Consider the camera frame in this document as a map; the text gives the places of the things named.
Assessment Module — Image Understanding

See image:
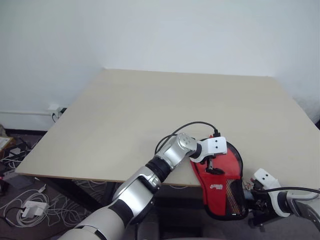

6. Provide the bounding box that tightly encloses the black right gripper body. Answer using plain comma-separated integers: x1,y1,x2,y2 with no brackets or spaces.
249,188,274,215

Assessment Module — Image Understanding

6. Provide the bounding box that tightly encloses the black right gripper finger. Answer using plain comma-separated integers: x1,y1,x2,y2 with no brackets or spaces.
252,183,263,199
247,211,278,228

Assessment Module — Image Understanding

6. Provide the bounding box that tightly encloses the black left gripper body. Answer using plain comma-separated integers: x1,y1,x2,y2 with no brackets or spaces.
203,152,226,164

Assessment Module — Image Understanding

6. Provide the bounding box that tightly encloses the blue plush toy keychain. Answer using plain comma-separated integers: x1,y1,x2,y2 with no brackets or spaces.
243,177,255,200

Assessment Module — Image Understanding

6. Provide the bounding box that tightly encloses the red mesh pouch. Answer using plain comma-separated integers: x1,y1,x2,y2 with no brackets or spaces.
189,137,250,221

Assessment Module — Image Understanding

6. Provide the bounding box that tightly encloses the beige wooden table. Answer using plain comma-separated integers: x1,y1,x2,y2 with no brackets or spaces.
15,68,320,189

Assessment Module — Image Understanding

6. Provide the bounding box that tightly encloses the white power adapter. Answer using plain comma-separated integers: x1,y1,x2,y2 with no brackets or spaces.
20,200,49,218

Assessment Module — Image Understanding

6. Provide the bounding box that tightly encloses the brown cardboard box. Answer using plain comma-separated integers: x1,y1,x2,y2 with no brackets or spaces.
0,135,15,151

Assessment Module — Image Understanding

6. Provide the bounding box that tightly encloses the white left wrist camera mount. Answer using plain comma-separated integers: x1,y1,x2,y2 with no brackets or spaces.
189,136,228,163

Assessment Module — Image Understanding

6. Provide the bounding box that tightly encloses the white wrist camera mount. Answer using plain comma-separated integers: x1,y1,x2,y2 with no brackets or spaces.
189,136,228,163
250,168,292,217

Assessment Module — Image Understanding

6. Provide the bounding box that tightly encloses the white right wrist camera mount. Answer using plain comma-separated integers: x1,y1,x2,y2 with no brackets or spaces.
250,168,292,217

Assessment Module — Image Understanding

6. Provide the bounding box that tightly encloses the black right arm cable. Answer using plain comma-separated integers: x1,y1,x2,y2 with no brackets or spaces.
264,186,320,195

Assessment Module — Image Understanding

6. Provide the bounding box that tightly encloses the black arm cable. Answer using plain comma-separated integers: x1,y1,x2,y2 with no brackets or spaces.
264,186,320,195
154,121,221,157

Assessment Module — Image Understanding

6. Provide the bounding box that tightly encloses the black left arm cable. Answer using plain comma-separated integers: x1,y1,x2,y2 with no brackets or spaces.
154,121,221,157

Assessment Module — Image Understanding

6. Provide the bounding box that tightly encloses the black metal table frame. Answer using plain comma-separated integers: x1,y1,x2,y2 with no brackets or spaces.
34,176,121,213

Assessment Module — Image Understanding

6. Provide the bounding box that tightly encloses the white floor cable tangle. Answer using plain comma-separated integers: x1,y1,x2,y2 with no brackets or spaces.
0,179,106,229

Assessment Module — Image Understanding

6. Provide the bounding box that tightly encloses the white wall outlet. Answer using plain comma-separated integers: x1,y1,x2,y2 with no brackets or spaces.
47,104,62,119

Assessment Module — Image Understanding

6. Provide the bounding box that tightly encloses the white wall cable conduit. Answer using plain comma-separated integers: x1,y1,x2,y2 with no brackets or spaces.
0,110,55,116

